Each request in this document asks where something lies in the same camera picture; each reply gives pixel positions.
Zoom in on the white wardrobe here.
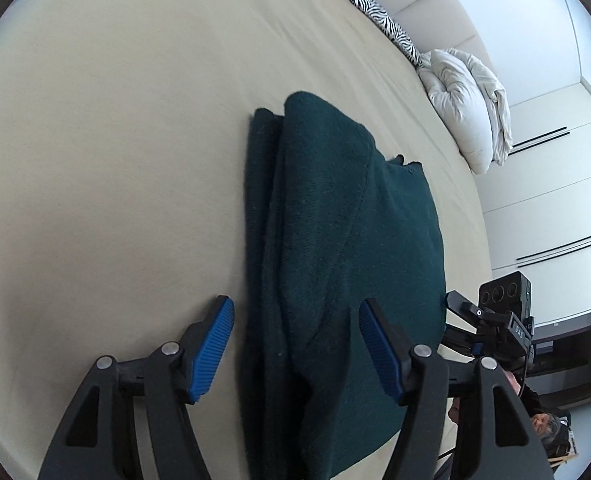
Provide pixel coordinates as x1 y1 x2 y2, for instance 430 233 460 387
480 0 591 326

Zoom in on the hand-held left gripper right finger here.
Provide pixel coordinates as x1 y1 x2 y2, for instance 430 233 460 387
358 297 551 480

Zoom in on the zebra print pillow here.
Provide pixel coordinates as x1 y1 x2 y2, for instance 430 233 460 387
350 0 423 67

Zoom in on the dark green towel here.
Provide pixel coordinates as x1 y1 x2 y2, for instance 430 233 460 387
240 91 449 480

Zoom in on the white folded duvet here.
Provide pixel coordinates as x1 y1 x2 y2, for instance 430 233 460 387
418 47 513 176

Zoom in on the person's head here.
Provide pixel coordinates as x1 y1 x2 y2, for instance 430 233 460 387
530 410 571 450

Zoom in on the cream padded headboard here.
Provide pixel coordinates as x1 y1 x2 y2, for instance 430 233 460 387
308 0 493 73

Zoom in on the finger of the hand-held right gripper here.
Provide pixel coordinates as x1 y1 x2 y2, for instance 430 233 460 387
442 326 481 359
445 290 512 329

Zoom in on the bed with beige sheet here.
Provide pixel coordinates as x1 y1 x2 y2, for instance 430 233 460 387
0 0 493 480

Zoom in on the dark low cabinet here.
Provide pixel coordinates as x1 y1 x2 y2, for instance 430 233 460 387
530 305 591 407

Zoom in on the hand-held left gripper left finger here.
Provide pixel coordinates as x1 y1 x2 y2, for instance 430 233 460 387
36 295 236 480

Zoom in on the person's right hand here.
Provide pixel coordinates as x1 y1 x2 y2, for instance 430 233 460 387
448 367 525 428

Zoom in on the person's right forearm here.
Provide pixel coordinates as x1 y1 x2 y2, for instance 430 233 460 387
520 385 547 418

